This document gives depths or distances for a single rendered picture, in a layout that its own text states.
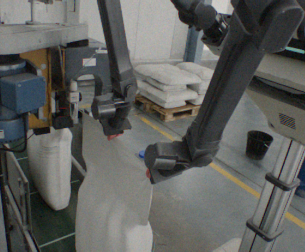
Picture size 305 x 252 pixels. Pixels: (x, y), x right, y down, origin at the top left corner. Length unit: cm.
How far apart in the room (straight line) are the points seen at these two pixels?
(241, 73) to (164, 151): 27
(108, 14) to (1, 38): 28
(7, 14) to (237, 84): 353
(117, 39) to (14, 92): 31
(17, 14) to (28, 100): 306
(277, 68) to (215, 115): 44
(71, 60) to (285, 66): 75
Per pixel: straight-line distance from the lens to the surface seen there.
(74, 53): 116
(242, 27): 43
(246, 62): 46
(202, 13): 97
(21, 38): 88
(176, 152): 68
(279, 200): 128
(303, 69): 94
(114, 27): 83
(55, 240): 163
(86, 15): 494
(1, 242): 156
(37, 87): 88
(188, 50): 718
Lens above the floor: 155
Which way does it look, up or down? 24 degrees down
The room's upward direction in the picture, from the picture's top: 8 degrees clockwise
